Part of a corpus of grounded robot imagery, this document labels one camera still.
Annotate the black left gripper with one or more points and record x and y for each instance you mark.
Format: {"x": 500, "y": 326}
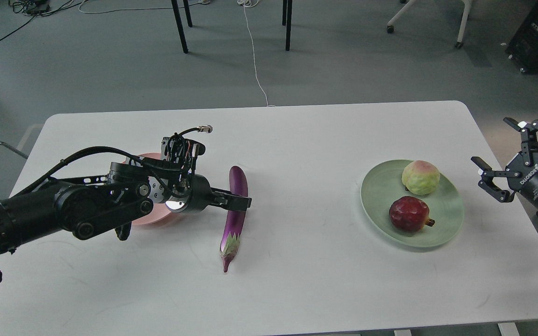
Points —
{"x": 199, "y": 195}

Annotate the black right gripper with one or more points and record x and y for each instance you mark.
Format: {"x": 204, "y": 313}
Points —
{"x": 522, "y": 179}

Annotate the purple eggplant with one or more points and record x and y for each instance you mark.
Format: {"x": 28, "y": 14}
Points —
{"x": 235, "y": 220}

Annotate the green pink peach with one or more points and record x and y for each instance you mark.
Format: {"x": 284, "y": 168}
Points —
{"x": 420, "y": 177}

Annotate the red pomegranate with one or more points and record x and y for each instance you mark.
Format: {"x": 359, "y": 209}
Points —
{"x": 410, "y": 214}

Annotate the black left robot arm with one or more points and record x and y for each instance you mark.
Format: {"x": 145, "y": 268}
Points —
{"x": 91, "y": 205}

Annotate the pink plate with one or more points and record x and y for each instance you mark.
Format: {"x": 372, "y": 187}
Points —
{"x": 160, "y": 215}

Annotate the green plate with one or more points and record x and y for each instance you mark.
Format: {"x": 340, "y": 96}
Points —
{"x": 382, "y": 186}

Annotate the white chair base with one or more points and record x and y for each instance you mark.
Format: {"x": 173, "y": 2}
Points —
{"x": 452, "y": 15}

